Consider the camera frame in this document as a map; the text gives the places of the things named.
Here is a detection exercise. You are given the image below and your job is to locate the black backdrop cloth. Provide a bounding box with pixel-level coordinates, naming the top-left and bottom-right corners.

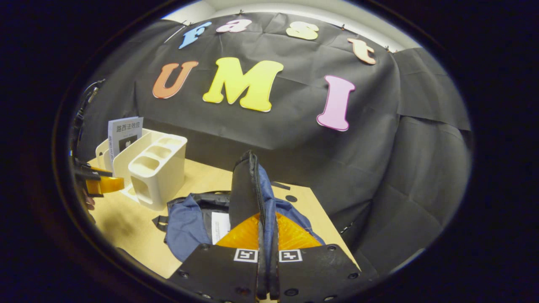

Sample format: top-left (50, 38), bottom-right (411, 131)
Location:
top-left (74, 12), bottom-right (473, 278)

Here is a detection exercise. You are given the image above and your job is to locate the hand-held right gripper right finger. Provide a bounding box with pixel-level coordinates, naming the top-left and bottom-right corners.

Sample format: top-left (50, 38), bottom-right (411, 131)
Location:
top-left (269, 213), bottom-right (363, 301)

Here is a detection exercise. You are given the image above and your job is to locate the blue schoolbag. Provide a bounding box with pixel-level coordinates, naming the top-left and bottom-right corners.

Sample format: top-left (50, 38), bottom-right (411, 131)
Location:
top-left (152, 150), bottom-right (327, 263)

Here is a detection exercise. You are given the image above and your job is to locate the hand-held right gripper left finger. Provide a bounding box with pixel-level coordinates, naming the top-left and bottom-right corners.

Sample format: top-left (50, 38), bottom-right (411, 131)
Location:
top-left (179, 213), bottom-right (268, 302)

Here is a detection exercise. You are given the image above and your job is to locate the white bookshelf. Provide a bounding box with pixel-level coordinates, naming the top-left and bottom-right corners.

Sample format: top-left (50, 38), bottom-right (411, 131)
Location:
top-left (96, 128), bottom-right (188, 211)

